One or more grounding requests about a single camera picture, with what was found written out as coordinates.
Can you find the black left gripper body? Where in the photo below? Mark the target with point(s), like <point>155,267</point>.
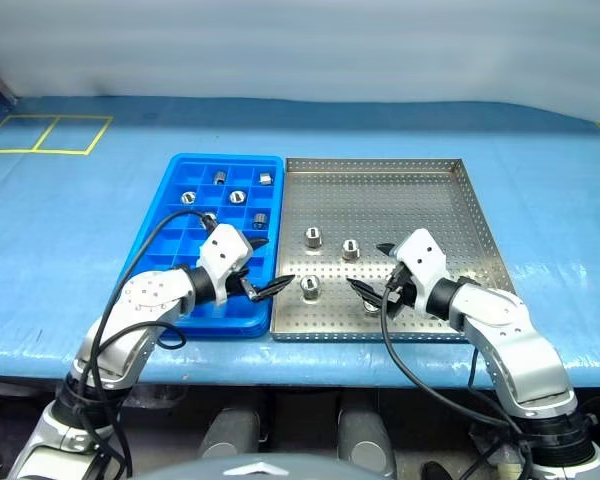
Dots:
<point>237,282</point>

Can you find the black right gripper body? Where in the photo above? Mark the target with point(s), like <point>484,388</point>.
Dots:
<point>400,292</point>

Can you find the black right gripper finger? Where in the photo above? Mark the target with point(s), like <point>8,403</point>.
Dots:
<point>387,249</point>
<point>367,294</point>

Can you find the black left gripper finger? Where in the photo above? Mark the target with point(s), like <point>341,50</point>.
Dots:
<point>257,244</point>
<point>275,286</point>

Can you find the metal nut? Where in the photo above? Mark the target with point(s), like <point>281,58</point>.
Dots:
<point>221,176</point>
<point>209,219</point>
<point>236,197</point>
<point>265,177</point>
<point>313,238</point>
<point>188,197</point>

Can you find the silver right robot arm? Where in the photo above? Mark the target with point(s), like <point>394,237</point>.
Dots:
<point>500,320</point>

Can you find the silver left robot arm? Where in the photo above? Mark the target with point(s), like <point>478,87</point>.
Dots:
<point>150,295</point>

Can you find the blue compartment tray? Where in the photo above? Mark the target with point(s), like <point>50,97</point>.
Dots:
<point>170,250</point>

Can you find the perforated metal tray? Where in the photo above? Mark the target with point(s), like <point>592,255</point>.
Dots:
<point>380,200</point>

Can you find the metal nut in blue tray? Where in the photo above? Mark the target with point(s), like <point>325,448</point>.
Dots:
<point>236,197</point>
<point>221,176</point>
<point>188,197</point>
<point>209,219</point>
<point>265,177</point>

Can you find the grey rounded leg shape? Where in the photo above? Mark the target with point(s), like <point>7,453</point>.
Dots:
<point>230,432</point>
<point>365,440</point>

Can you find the grey torso cover with emblem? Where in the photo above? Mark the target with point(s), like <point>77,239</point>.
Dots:
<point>250,471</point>

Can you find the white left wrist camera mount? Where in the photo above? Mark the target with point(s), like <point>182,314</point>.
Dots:
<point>225,247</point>

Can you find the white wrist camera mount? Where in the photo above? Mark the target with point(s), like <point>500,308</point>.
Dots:
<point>225,247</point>
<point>422,255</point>

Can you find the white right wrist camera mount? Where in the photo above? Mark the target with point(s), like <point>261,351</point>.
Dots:
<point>422,255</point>

